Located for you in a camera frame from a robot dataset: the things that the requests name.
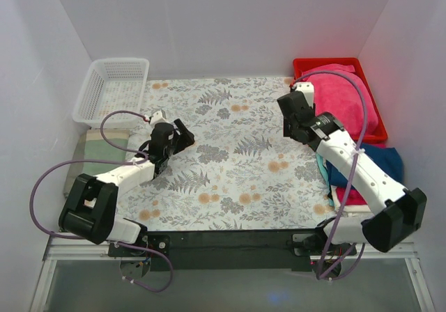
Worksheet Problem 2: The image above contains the cream folded t shirt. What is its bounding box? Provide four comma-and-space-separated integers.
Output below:
330, 186, 371, 216

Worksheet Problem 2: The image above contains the magenta folded t shirt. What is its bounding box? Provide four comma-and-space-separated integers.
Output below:
334, 141, 387, 207

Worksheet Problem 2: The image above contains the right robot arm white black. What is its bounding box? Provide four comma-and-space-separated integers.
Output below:
277, 91, 427, 255

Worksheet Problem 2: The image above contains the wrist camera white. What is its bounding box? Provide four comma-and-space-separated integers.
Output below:
290, 82, 314, 107
144, 110, 169, 127

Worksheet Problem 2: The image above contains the green folded cloth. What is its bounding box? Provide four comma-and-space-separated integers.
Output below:
63, 129, 130, 198

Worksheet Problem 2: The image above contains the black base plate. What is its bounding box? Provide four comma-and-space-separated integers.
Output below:
107, 228, 358, 273

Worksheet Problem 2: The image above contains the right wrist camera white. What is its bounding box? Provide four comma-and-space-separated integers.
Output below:
290, 82, 314, 107

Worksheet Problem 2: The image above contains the teal folded t shirt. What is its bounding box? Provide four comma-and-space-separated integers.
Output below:
316, 153, 330, 188

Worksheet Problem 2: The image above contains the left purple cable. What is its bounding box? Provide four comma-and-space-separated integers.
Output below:
29, 109, 174, 294

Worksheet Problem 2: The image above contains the white plastic basket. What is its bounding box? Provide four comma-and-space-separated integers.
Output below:
72, 58, 150, 128

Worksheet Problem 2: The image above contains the aluminium rail frame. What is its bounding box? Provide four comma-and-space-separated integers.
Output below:
31, 238, 435, 311

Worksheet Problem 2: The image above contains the red plastic bin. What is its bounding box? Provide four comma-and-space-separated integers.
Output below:
292, 57, 388, 146

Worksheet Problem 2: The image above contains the navy blue t shirt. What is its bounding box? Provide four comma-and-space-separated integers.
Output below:
327, 146, 405, 189

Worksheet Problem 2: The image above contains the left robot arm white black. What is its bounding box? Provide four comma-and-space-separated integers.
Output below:
59, 119, 194, 256

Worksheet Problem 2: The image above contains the floral table cloth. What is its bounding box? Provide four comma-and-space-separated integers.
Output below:
117, 77, 337, 231

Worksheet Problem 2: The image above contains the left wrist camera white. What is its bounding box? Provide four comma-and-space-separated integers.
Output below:
144, 110, 169, 127

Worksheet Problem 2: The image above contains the pink towel in bin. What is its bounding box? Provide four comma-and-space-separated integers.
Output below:
302, 63, 378, 137

